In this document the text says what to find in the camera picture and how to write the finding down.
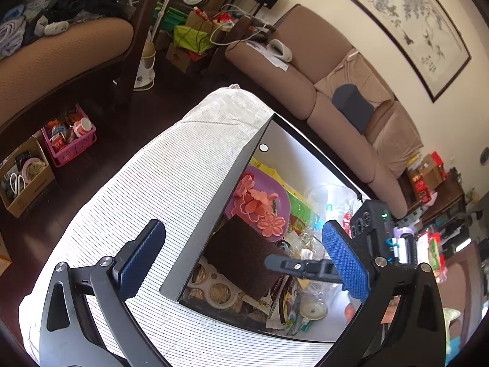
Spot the beige pillow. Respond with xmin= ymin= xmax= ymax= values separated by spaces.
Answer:
xmin=314 ymin=49 xmax=395 ymax=105

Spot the green bag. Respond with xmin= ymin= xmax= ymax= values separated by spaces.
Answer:
xmin=174 ymin=25 xmax=215 ymax=53

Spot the beige sofa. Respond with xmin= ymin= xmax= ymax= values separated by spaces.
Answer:
xmin=225 ymin=4 xmax=425 ymax=218

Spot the brown cardboard box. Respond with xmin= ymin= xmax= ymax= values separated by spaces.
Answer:
xmin=406 ymin=157 xmax=444 ymax=189

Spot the cardboard box with scissors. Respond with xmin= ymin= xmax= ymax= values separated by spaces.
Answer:
xmin=0 ymin=138 xmax=56 ymax=218

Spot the black and white storage box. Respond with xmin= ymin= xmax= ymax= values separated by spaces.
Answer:
xmin=160 ymin=113 xmax=368 ymax=345

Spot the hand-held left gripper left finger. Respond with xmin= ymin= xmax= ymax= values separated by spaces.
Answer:
xmin=38 ymin=219 xmax=171 ymax=367

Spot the pile of clothes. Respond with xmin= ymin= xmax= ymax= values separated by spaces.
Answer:
xmin=0 ymin=0 xmax=131 ymax=60

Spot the pink plastic basket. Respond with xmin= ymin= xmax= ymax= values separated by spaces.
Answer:
xmin=41 ymin=104 xmax=97 ymax=168

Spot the yellow packet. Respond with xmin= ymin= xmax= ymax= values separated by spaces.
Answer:
xmin=248 ymin=157 xmax=281 ymax=178

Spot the dark wooden cabinet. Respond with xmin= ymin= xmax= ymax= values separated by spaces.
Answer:
xmin=397 ymin=153 xmax=469 ymax=222

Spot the brown snack packet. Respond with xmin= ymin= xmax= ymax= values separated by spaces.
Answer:
xmin=265 ymin=275 xmax=303 ymax=330

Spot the small round white lid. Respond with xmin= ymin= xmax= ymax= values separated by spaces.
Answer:
xmin=300 ymin=300 xmax=329 ymax=320

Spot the brown wooden armchair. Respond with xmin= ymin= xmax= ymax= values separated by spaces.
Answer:
xmin=0 ymin=0 xmax=161 ymax=138

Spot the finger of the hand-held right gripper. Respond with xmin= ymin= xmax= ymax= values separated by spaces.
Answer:
xmin=264 ymin=254 xmax=341 ymax=284

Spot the beige ringed trivet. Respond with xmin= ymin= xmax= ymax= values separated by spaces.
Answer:
xmin=186 ymin=256 xmax=246 ymax=310

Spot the white floor stand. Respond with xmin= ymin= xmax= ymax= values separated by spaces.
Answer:
xmin=133 ymin=0 xmax=185 ymax=92

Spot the framed ink painting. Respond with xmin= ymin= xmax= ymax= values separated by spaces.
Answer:
xmin=318 ymin=0 xmax=472 ymax=103

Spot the red box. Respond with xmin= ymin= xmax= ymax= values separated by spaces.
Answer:
xmin=414 ymin=181 xmax=437 ymax=204

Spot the purple plate with pink flowers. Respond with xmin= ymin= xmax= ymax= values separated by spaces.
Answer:
xmin=225 ymin=166 xmax=292 ymax=242

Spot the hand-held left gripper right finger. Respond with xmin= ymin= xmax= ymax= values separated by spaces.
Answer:
xmin=316 ymin=221 xmax=447 ymax=367

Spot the clear plastic cup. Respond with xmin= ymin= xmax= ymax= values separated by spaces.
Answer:
xmin=307 ymin=184 xmax=357 ymax=231

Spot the dark blue cushion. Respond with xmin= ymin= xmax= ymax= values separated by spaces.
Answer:
xmin=332 ymin=83 xmax=375 ymax=135

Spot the green packet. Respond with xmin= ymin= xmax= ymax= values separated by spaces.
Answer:
xmin=286 ymin=189 xmax=321 ymax=231

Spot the dark brown cloth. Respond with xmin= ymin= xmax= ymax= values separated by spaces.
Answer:
xmin=204 ymin=214 xmax=290 ymax=301

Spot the white cuff device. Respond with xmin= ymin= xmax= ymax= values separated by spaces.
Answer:
xmin=266 ymin=39 xmax=294 ymax=63

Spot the white striped tablecloth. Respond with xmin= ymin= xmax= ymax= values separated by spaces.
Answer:
xmin=19 ymin=84 xmax=344 ymax=367

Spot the white paper sheet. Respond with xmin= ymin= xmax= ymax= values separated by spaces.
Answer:
xmin=246 ymin=40 xmax=290 ymax=72

